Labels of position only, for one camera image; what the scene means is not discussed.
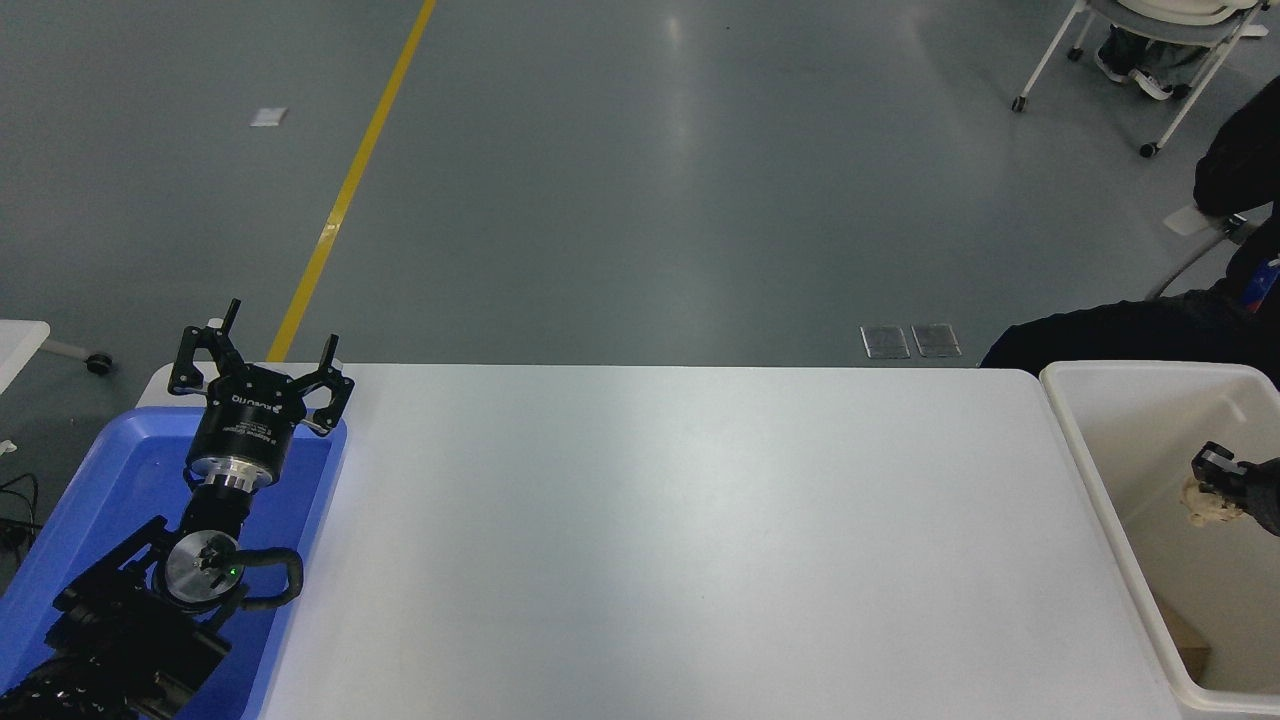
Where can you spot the white grey curved chair frame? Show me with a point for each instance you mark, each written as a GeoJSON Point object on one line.
{"type": "Point", "coordinates": [1195, 220]}

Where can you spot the white side table with caster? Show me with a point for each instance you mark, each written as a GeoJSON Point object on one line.
{"type": "Point", "coordinates": [15, 345]}

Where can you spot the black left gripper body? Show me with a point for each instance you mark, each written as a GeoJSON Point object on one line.
{"type": "Point", "coordinates": [245, 425]}

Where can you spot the large pale plastic bin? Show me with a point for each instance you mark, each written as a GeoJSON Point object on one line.
{"type": "Point", "coordinates": [1150, 450]}

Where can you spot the blue plastic tray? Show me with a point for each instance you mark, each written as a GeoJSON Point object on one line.
{"type": "Point", "coordinates": [120, 470]}

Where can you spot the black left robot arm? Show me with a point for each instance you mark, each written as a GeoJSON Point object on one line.
{"type": "Point", "coordinates": [130, 620]}

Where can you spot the silver floor outlet plate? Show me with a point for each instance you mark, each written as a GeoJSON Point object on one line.
{"type": "Point", "coordinates": [886, 342]}
{"type": "Point", "coordinates": [937, 340]}

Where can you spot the yellow floor tape line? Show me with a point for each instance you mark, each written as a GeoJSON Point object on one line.
{"type": "Point", "coordinates": [350, 180]}

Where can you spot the tan paper ball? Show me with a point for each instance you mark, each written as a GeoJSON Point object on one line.
{"type": "Point", "coordinates": [1205, 505]}

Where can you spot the white wheeled chair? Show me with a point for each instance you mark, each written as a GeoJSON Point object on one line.
{"type": "Point", "coordinates": [1170, 12]}

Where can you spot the person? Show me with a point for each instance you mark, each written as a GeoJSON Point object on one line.
{"type": "Point", "coordinates": [1150, 55]}
{"type": "Point", "coordinates": [1100, 335]}

